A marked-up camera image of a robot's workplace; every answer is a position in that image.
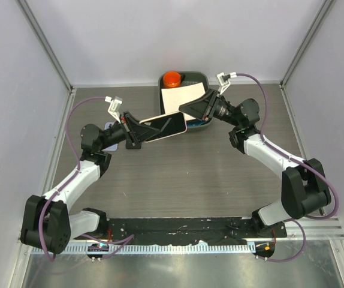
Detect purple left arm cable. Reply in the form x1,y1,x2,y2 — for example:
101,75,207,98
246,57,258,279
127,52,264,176
38,96,110,262

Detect slotted cable duct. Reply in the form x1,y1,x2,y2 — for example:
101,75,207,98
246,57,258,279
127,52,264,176
64,242,257,256

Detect orange mug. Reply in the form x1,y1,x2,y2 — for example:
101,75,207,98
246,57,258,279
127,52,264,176
162,71,185,88

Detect right aluminium frame post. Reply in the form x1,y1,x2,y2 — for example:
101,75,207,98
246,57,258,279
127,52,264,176
279,0,337,91

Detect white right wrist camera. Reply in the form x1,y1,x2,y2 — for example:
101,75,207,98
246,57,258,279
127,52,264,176
216,72,237,95

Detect aluminium front rail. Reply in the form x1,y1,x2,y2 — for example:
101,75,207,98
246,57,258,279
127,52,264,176
17,215,344,244

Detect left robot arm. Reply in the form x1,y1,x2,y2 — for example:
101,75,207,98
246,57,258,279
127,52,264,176
20,112,172,258

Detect blue dotted plate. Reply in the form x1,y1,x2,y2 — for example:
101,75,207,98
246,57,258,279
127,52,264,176
186,119,206,128

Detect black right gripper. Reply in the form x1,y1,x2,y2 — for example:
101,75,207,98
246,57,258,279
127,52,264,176
179,89,241,128

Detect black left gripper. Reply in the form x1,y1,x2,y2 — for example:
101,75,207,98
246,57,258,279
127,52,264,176
99,111,159,151

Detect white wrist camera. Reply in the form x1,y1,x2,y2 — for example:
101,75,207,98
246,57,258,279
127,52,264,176
104,96,123,122
216,72,237,95

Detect white square plate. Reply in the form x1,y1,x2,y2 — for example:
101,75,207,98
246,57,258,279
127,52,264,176
161,82,205,114

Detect aluminium frame post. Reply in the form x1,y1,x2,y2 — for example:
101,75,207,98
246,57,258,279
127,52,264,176
15,0,77,94
279,0,337,91

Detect black bare phone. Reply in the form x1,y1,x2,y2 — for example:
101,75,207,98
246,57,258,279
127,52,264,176
125,142,142,150

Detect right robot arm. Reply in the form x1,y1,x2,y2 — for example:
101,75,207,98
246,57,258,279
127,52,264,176
179,89,331,237

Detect dark green plastic tray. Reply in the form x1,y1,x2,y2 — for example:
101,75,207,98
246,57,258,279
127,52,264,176
158,71,209,115

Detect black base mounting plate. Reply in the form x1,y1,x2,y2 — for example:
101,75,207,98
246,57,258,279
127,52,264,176
89,217,287,246

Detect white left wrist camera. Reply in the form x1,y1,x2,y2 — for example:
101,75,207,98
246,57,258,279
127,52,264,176
104,96,123,122

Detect left aluminium frame post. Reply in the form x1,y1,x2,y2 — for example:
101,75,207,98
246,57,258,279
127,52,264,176
15,0,77,94

